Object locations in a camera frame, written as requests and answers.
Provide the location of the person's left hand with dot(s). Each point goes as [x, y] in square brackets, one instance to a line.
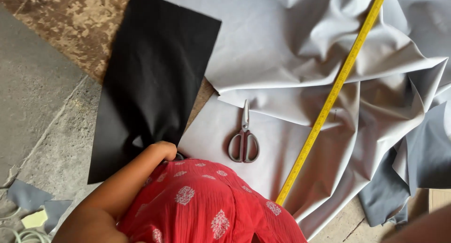
[162, 151]

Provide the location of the person's left fingers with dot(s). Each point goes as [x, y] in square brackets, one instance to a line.
[171, 151]

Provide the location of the black fabric sheet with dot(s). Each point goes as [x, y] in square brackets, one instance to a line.
[155, 77]

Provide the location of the person's red patterned garment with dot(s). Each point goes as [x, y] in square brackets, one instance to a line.
[208, 207]

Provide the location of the grey fabric scrap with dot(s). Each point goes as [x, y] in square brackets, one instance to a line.
[28, 195]
[56, 211]

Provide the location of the pale yellow scrap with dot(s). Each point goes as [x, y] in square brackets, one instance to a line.
[34, 219]

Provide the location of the large light grey fabric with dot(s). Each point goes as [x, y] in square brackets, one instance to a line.
[282, 42]

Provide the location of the yellow measuring ruler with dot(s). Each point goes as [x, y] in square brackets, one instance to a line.
[331, 95]

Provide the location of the brown cardboard piece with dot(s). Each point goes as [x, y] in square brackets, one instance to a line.
[440, 200]

